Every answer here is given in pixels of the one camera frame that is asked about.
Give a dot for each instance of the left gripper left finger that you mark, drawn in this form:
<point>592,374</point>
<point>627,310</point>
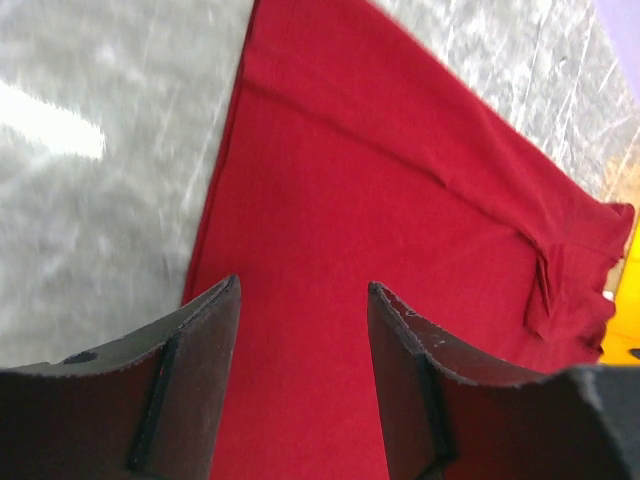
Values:
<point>145,406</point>

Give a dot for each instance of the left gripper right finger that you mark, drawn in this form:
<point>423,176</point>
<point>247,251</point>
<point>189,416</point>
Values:
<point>451,411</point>

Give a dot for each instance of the yellow plastic tray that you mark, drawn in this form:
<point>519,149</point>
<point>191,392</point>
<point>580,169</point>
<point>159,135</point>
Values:
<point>621,342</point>

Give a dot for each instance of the red t shirt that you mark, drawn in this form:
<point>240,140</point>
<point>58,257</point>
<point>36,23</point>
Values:
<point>350,154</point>

